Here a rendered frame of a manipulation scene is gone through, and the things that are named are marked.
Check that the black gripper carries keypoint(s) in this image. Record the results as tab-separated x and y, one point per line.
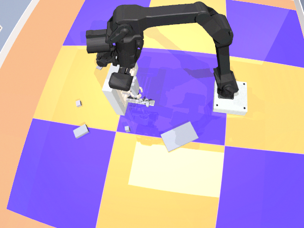
123	80

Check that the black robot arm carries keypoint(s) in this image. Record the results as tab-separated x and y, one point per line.
128	22

